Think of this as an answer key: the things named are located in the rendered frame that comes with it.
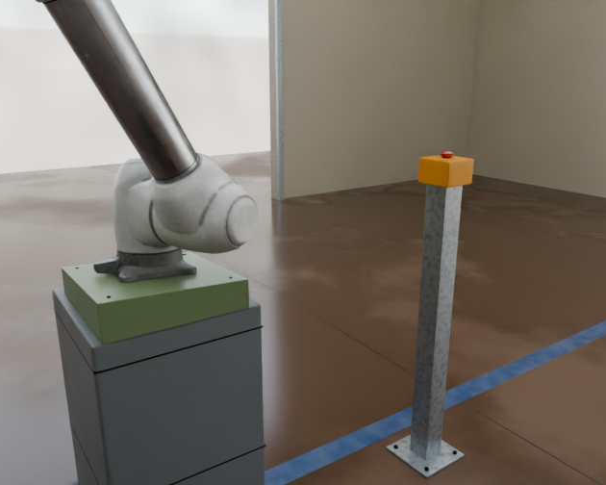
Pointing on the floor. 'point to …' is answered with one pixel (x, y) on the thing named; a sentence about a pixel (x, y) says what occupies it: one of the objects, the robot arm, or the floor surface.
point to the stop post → (435, 314)
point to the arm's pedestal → (165, 400)
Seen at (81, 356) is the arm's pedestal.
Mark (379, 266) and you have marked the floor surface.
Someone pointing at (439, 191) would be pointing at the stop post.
